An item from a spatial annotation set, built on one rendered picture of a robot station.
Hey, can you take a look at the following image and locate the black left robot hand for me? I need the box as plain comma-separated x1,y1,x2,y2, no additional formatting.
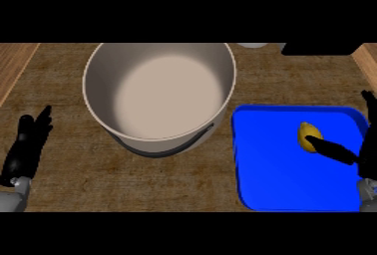
0,105,54,188

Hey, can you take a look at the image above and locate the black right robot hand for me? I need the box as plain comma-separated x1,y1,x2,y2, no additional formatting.
304,90,377,180

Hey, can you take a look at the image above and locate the yellow lemon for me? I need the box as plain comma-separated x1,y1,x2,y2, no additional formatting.
295,122,325,153

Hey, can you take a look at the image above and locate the blue tray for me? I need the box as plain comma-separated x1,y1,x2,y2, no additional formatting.
230,104,371,212

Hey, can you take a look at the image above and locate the large beige pot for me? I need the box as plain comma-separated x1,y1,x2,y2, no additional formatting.
81,43,237,159

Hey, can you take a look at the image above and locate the black appliance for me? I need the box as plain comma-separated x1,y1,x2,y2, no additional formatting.
279,43,363,57

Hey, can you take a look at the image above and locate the pale grey round object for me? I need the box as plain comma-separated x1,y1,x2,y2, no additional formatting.
234,43,268,49

